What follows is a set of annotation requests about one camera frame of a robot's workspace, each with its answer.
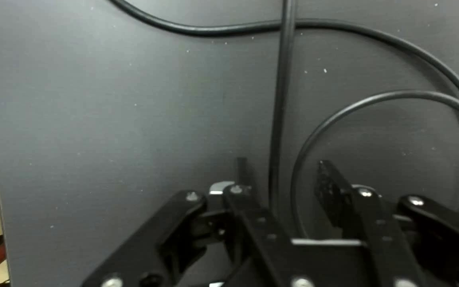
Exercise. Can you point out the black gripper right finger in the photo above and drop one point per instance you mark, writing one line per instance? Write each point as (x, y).
(389, 239)

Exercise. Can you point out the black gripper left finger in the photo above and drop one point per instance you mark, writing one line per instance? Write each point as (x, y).
(186, 239)

